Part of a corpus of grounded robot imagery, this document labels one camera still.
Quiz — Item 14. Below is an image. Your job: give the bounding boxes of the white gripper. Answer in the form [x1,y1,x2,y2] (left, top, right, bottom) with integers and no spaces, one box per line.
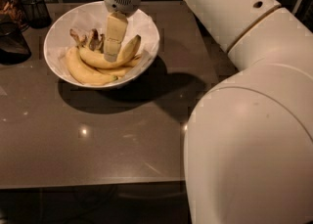
[104,0,141,62]

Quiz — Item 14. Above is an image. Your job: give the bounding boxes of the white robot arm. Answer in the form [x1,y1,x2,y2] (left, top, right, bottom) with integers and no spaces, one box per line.
[184,0,313,224]

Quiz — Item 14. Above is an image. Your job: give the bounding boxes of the white paper bowl liner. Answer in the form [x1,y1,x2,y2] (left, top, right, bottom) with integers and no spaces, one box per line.
[47,5,158,85]

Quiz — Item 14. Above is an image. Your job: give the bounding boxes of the top yellow banana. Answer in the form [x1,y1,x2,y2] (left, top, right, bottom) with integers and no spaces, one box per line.
[79,35,141,68]

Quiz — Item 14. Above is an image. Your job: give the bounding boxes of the yellow banana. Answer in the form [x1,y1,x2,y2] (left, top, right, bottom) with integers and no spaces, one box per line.
[98,54,142,77]
[79,35,141,68]
[66,47,117,86]

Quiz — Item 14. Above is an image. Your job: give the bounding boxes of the lower yellow banana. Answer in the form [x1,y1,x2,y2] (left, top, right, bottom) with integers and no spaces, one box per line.
[98,54,142,77]

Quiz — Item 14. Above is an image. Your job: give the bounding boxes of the white bowl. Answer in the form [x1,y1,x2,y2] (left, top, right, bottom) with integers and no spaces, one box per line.
[43,0,161,91]

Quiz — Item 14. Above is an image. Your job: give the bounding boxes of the left yellow banana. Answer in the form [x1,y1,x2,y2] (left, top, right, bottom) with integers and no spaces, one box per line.
[66,47,117,86]

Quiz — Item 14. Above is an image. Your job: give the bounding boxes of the black mesh cup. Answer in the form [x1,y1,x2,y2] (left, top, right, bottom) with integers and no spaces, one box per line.
[20,0,52,29]

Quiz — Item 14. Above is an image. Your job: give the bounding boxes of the dark glass container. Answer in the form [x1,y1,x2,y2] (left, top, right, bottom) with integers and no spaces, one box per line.
[0,22,31,65]

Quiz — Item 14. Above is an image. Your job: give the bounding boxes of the glass jar with snacks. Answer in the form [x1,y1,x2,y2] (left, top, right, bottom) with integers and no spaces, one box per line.
[0,0,28,31]

